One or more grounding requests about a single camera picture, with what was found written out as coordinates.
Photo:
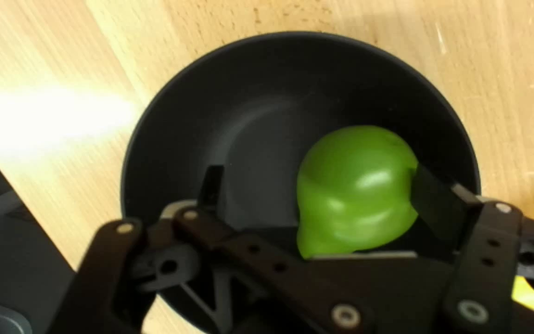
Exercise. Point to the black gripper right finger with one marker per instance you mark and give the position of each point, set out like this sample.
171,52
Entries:
445,214

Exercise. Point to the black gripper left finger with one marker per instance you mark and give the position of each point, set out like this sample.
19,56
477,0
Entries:
210,189

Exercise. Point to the black bowl far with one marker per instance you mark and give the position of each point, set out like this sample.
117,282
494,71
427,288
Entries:
256,106

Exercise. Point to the green toy pepper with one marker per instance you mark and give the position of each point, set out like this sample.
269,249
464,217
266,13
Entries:
355,191

